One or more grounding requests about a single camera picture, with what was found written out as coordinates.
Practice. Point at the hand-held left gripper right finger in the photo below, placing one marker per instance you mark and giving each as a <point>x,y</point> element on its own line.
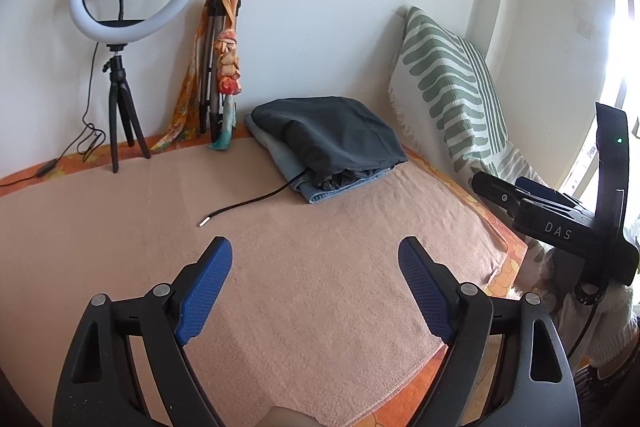
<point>425,292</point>

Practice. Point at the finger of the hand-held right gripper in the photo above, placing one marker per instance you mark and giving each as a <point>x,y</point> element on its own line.
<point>495,194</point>
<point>540,192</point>

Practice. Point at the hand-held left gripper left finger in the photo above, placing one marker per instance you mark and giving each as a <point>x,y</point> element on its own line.
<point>205,292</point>

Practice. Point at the dark grey pants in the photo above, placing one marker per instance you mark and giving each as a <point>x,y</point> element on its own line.
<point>330,132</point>

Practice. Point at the beige blanket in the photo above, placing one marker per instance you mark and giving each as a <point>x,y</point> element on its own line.
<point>300,257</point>

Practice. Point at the white fuzzy knit cloth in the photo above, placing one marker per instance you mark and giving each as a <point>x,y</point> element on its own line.
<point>615,327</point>

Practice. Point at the green striped white cushion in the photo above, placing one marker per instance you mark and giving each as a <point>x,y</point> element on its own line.
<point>450,72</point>

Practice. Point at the folded blue jeans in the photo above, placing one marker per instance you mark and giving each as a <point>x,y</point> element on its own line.
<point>285,162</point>

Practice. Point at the window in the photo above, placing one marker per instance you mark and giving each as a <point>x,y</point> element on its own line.
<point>630,57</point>

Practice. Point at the small black tripod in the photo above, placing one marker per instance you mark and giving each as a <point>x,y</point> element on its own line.
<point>116,107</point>

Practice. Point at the silver tripod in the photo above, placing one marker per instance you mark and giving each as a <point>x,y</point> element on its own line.
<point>214,72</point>

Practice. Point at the folded tripod with orange scarf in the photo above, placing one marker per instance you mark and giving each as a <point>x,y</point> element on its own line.
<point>230,52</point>

